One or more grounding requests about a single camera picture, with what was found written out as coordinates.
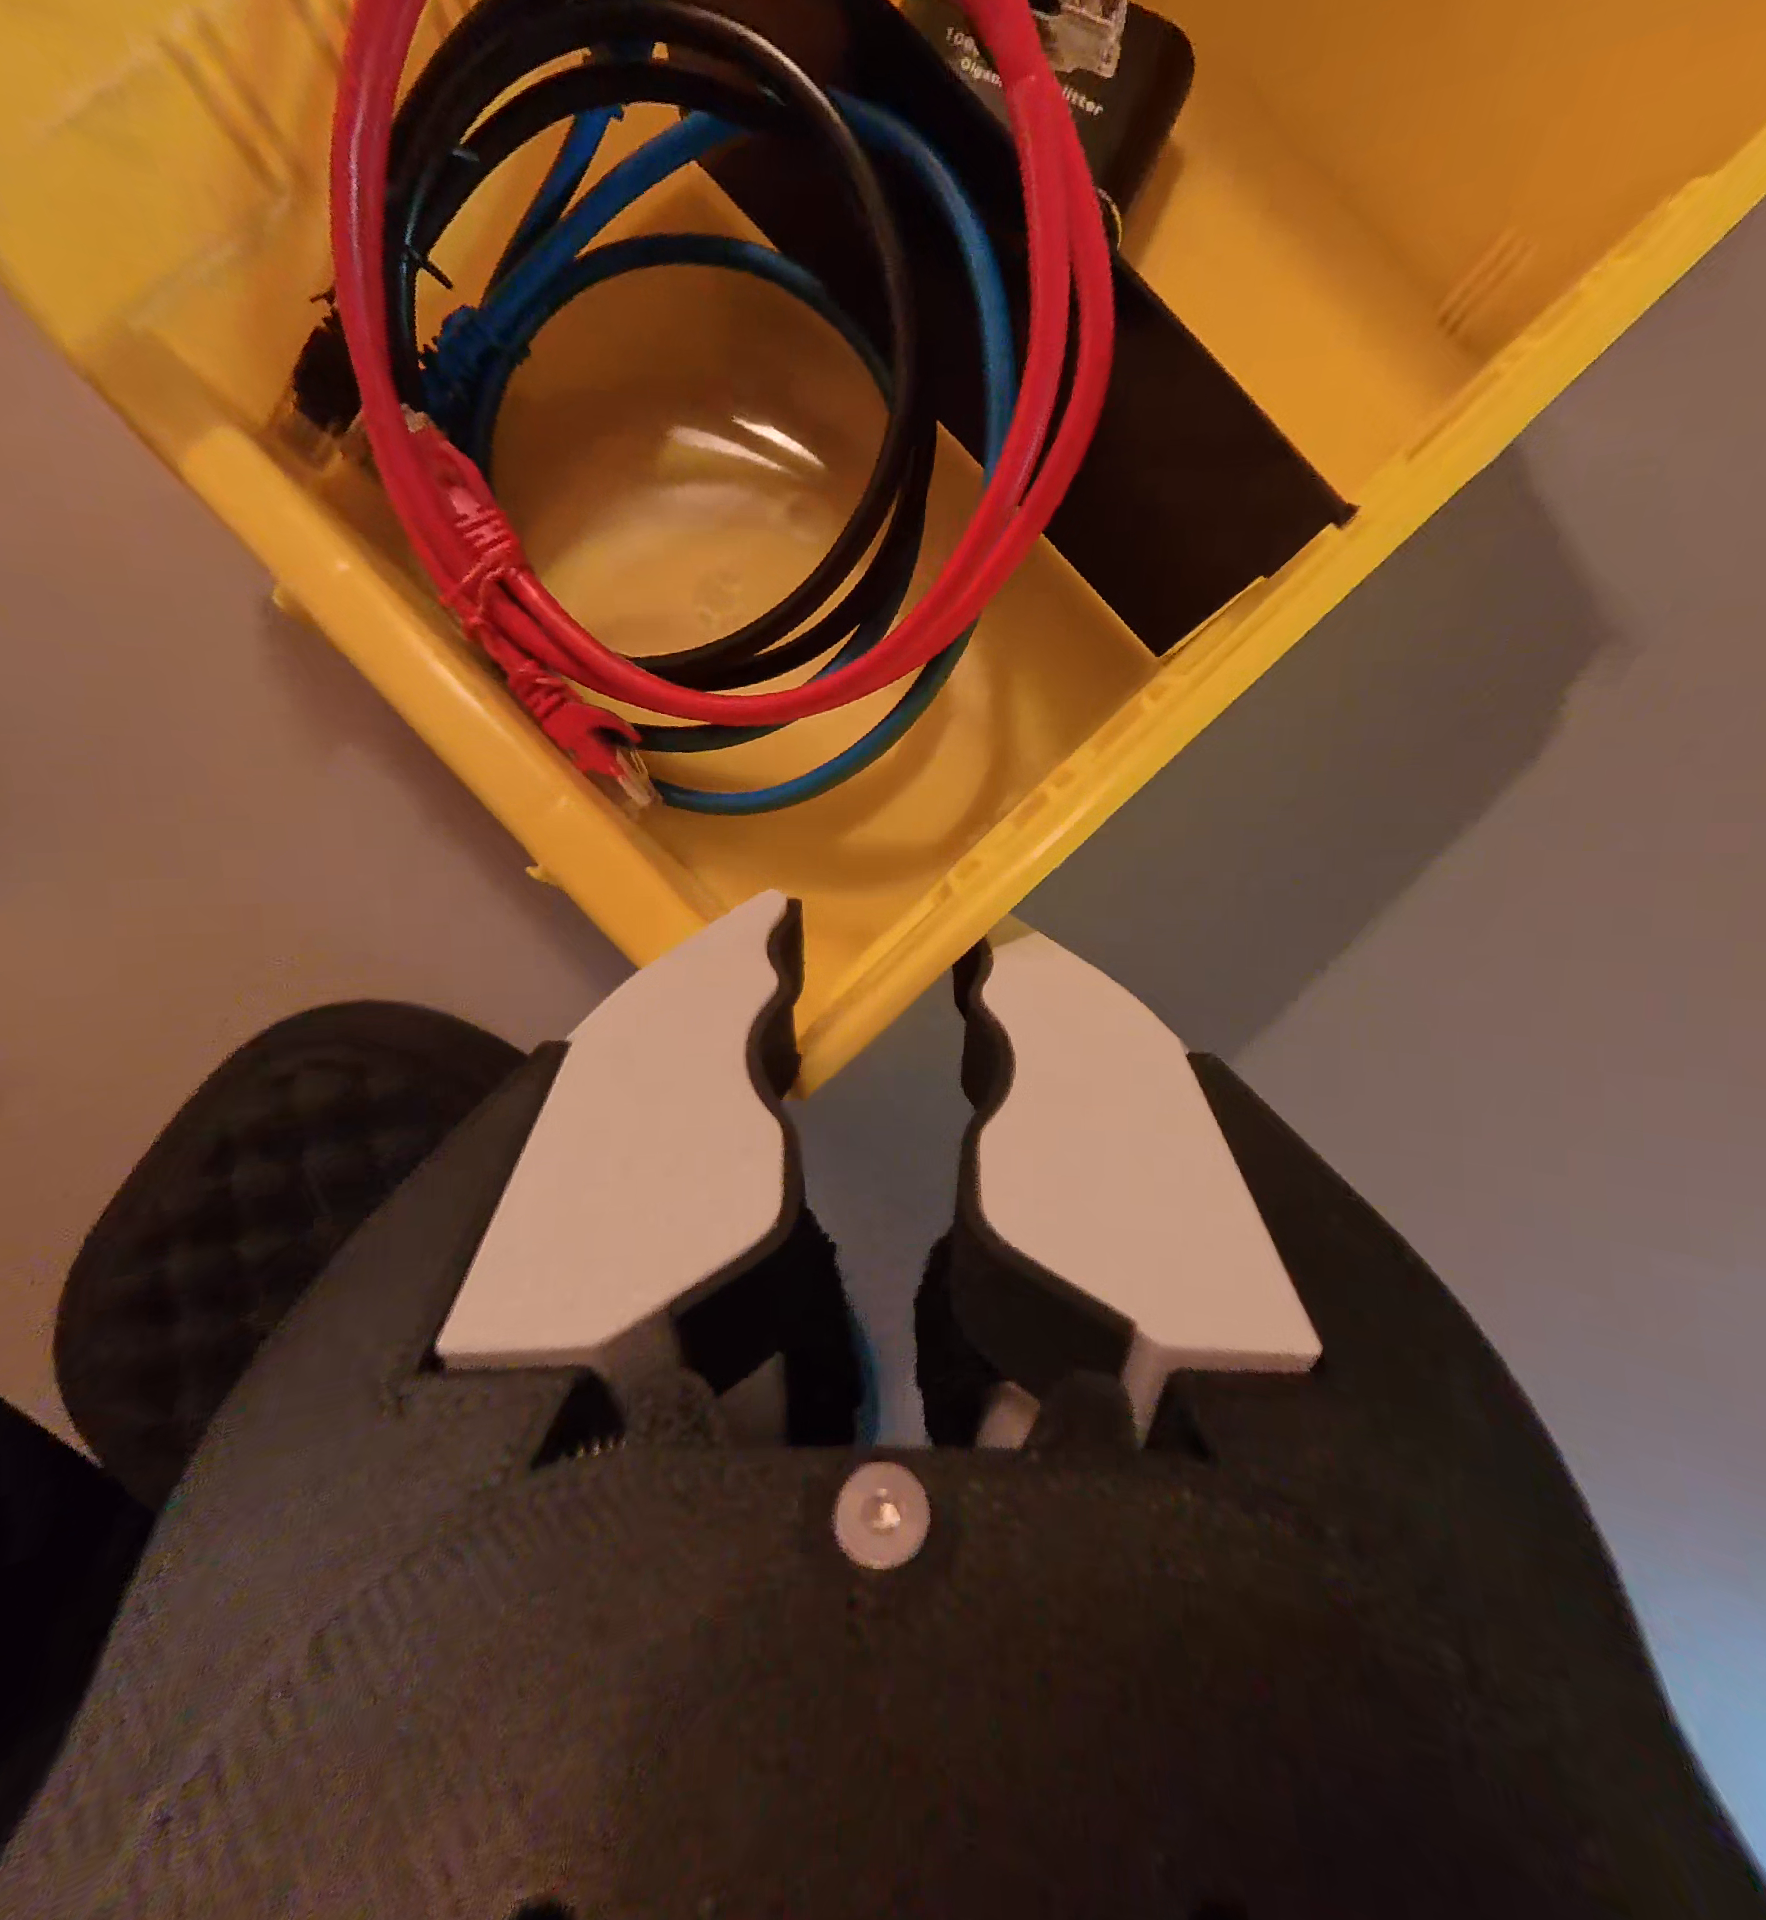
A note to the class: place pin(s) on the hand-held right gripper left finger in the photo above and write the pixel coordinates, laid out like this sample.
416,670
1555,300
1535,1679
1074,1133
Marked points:
644,1184

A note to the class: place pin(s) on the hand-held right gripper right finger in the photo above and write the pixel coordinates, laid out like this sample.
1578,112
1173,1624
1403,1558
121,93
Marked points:
1123,1200

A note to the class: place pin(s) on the yellow plastic bin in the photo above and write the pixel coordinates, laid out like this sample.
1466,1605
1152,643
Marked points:
1348,271

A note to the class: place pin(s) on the dark honeycomb seat cushion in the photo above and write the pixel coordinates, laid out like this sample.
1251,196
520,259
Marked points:
223,1232

